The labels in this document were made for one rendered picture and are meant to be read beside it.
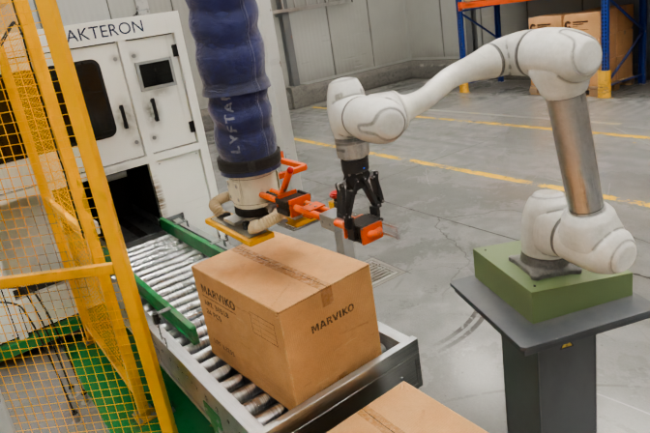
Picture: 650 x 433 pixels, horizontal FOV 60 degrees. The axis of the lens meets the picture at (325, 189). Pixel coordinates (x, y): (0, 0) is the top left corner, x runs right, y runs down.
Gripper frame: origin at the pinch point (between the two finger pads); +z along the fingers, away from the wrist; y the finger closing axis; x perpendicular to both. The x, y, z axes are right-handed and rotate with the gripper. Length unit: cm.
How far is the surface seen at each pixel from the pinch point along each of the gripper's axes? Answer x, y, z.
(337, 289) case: -25.1, -4.3, 30.4
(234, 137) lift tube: -52, 9, -23
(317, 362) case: -24, 9, 52
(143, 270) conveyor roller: -196, 14, 67
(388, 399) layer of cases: -9, -7, 68
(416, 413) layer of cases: 3, -9, 68
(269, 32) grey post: -301, -161, -49
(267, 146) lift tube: -48, -1, -18
